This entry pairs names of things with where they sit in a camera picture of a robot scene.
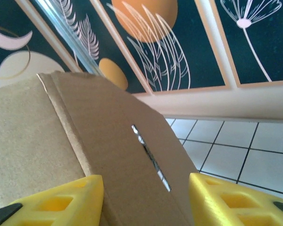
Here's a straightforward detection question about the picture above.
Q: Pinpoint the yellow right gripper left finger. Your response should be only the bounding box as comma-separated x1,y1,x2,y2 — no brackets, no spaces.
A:
0,174,105,226

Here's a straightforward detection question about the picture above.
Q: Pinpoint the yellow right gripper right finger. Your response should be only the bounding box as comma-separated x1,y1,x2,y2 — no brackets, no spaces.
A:
188,172,283,226

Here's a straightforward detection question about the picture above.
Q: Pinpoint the brown cardboard box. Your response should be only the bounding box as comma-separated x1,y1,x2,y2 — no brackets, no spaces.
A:
0,71,200,226

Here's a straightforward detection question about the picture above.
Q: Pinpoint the aluminium corner post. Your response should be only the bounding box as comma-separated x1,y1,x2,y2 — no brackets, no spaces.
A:
29,0,104,76

